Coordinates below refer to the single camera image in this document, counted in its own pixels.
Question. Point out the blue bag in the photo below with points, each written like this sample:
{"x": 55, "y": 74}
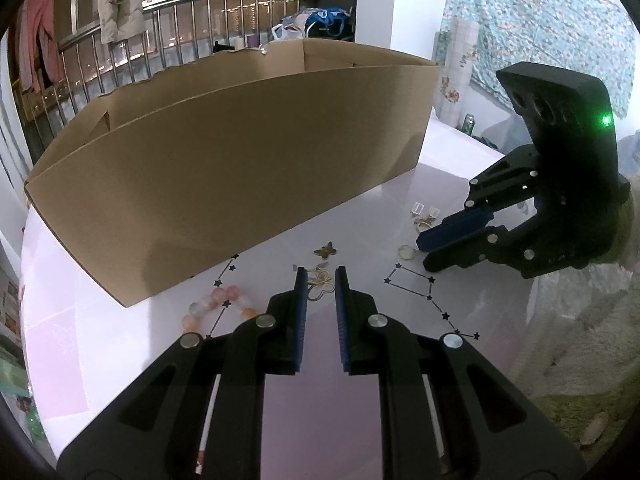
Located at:
{"x": 327, "y": 22}

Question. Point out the hanging beige jacket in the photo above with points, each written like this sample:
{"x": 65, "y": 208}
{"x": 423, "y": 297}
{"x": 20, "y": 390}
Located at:
{"x": 117, "y": 0}

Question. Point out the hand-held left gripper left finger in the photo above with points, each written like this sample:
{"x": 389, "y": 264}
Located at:
{"x": 300, "y": 310}

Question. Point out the brown cardboard box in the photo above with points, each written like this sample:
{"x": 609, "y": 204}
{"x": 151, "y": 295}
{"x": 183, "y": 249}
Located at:
{"x": 225, "y": 160}

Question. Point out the hanging pink clothes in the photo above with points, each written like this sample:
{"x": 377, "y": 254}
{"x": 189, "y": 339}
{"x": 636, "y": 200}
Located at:
{"x": 37, "y": 35}

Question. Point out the metal balcony railing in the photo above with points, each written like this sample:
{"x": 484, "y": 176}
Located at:
{"x": 175, "y": 25}

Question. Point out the small gold charm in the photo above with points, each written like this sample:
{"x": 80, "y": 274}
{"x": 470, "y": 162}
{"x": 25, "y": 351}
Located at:
{"x": 424, "y": 223}

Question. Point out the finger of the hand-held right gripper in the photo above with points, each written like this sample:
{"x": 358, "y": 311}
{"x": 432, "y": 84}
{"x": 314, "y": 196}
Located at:
{"x": 465, "y": 250}
{"x": 455, "y": 227}

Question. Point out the black object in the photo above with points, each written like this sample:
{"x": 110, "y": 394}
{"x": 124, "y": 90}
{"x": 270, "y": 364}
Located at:
{"x": 219, "y": 46}

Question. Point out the green drink can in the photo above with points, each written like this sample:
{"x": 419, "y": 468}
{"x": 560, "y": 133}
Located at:
{"x": 469, "y": 122}

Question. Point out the floral paper rolls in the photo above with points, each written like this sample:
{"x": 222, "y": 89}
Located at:
{"x": 457, "y": 70}

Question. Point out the floral curtain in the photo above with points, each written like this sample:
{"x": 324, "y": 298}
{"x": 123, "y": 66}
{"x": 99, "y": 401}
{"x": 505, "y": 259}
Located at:
{"x": 540, "y": 15}

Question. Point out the white plastic shopping bag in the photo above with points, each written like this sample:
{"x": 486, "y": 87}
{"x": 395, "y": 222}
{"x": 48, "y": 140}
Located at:
{"x": 286, "y": 31}

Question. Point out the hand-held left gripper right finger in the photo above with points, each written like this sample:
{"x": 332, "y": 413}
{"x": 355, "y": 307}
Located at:
{"x": 341, "y": 310}

